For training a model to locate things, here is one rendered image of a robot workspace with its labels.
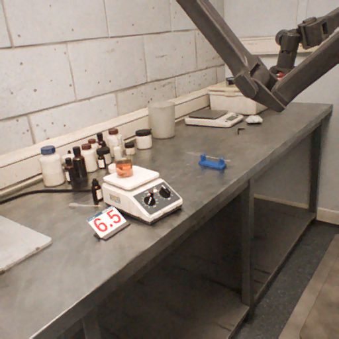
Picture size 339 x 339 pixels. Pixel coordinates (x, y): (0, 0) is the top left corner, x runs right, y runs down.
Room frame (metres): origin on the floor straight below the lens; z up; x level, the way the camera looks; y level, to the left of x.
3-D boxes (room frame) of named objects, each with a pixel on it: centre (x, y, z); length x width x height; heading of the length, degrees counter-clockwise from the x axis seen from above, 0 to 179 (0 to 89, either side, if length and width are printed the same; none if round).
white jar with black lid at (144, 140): (1.48, 0.09, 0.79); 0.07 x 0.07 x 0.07
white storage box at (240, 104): (2.08, -0.48, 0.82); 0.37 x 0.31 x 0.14; 141
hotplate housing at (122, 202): (0.93, 0.09, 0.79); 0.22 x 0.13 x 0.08; 44
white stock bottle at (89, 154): (1.26, 0.29, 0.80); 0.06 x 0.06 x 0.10
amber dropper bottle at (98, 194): (1.00, 0.22, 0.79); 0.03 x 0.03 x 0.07
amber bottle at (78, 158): (1.20, 0.31, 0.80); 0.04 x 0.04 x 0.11
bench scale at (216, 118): (1.81, -0.26, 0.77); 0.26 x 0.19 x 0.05; 54
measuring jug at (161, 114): (1.65, 0.01, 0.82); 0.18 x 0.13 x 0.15; 4
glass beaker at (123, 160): (0.94, 0.12, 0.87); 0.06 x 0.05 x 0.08; 31
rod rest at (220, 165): (1.20, -0.16, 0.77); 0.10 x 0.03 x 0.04; 46
